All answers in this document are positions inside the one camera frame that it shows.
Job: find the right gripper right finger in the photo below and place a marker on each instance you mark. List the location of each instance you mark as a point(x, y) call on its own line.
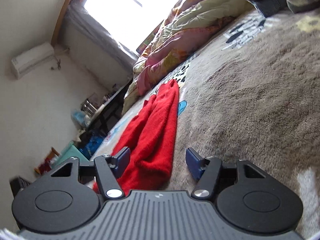
point(244, 195)

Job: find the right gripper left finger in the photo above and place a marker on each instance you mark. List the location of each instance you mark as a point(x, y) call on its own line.
point(70, 195)

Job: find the red knit sweater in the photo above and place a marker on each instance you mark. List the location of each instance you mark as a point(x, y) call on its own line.
point(151, 136)

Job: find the teal storage box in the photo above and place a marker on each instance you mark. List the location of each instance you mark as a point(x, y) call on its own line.
point(69, 151)

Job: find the blue plastic bag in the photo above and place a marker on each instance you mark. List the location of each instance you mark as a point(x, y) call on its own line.
point(89, 146)

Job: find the dark side table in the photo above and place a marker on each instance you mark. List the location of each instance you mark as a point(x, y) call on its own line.
point(112, 103)

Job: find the metal rack on table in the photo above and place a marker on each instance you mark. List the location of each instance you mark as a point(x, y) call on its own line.
point(88, 108)

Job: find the Mickey Mouse fleece blanket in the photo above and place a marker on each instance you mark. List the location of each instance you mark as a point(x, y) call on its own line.
point(253, 93)

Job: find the colourful alphabet play mat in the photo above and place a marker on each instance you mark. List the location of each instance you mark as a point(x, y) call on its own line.
point(148, 40)

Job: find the grey window curtain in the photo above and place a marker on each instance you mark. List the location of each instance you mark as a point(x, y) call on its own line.
point(93, 30)

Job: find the floral quilted comforter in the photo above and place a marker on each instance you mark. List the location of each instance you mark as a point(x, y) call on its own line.
point(189, 25)

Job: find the white wall air conditioner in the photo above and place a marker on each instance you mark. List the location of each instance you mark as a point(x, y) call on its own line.
point(26, 61)

